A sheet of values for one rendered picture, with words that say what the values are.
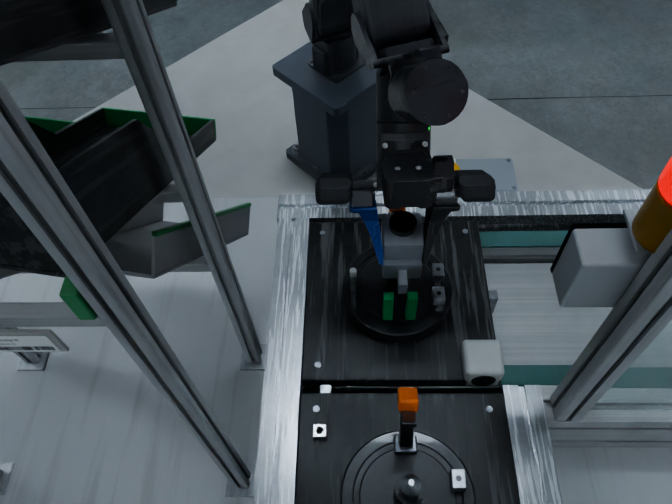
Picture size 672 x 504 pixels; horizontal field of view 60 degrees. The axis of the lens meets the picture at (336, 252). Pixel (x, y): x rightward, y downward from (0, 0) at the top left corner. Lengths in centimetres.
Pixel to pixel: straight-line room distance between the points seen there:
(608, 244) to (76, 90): 254
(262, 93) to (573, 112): 160
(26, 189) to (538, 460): 59
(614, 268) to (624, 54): 243
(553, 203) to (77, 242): 72
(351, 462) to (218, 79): 85
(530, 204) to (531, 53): 193
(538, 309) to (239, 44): 85
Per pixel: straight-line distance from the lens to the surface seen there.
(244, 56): 132
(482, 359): 72
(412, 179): 56
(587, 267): 51
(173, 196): 56
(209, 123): 64
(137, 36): 44
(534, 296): 87
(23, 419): 94
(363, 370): 72
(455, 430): 71
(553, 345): 84
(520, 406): 74
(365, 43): 59
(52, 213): 31
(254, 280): 93
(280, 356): 75
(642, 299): 52
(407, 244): 64
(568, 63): 279
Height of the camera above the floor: 164
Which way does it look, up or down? 55 degrees down
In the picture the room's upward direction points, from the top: 4 degrees counter-clockwise
